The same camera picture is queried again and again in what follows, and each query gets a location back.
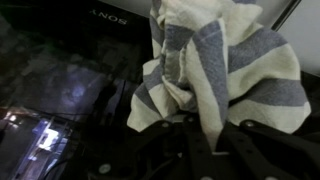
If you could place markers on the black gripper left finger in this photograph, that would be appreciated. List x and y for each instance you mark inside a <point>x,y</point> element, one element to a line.
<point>173,150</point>

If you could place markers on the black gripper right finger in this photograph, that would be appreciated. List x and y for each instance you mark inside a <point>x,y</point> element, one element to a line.
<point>266,153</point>

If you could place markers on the grey striped cream towel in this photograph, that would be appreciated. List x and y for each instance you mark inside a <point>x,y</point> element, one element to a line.
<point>206,50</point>

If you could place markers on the black flat screen TV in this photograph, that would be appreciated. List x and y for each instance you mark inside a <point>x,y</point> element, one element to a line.
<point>50,83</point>

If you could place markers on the silver TV base plate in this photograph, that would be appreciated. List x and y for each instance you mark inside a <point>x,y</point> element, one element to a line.
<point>286,15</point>

